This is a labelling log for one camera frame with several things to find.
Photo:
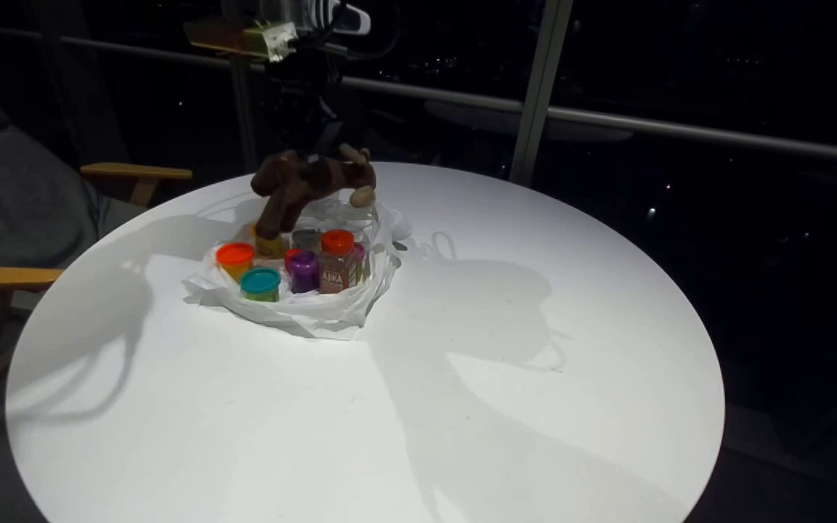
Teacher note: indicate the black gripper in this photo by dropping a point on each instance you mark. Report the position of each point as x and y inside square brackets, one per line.
[306, 88]

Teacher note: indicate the brown plush moose toy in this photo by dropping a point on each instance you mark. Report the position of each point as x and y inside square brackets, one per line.
[302, 178]

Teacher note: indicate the red cap spice bottle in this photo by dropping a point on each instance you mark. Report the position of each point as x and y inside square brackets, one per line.
[337, 244]

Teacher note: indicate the purple lid dough tub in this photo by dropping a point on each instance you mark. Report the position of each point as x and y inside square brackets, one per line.
[302, 268]

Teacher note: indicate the teal lid dough tub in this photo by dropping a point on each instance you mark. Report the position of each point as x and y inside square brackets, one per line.
[261, 282]

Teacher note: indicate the clear white plastic bag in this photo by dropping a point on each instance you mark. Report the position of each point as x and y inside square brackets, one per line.
[341, 311]

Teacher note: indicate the grey horizontal handrail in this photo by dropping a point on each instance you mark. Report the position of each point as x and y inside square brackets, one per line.
[630, 120]

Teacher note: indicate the grey chair with wooden armrests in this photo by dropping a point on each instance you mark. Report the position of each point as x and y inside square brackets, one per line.
[11, 191]

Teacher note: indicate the light grey window post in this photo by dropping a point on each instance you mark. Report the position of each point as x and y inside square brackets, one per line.
[539, 88]

